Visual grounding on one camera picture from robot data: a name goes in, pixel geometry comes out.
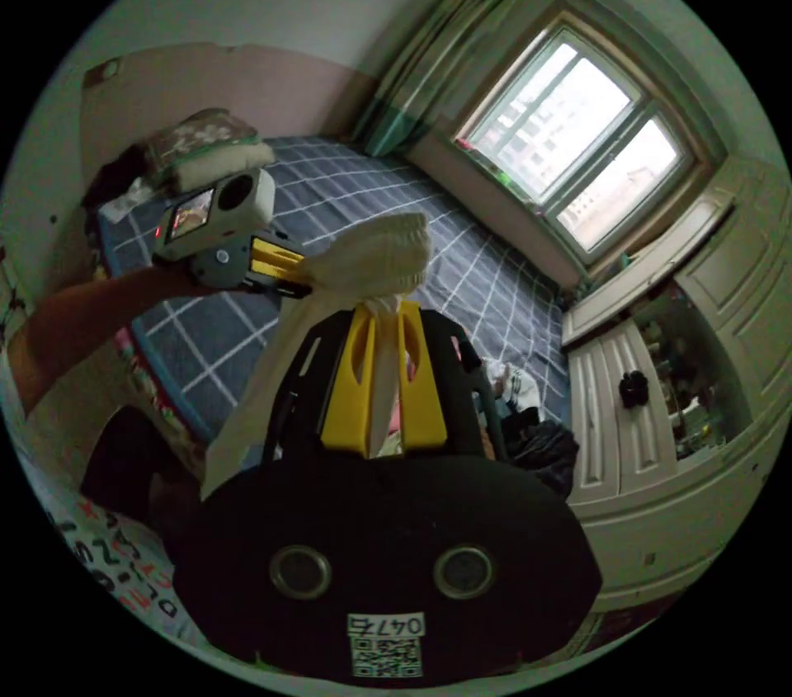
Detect window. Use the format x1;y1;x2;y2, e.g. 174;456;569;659
453;19;693;254

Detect white pillow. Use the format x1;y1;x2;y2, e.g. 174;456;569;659
172;143;277;194

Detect person's left forearm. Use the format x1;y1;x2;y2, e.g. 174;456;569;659
7;266;163;417

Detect person's body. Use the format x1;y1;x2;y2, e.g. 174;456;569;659
34;404;215;652

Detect pile of clothes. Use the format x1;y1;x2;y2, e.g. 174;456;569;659
482;355;582;497

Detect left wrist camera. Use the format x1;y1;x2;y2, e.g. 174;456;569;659
154;167;277;263

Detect white pants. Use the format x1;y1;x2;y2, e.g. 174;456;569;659
199;212;434;502

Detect person's left hand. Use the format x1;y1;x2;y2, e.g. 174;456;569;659
143;265;215;302

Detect white cupboard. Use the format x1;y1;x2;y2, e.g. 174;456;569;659
559;152;792;593

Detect bed with checked sheet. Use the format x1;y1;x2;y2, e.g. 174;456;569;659
92;134;572;466

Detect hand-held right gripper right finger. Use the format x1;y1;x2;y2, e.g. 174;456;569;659
398;303;449;452

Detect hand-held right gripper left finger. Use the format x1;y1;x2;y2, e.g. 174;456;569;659
320;304;377;455

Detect green curtain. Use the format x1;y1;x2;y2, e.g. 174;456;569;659
353;0;561;158

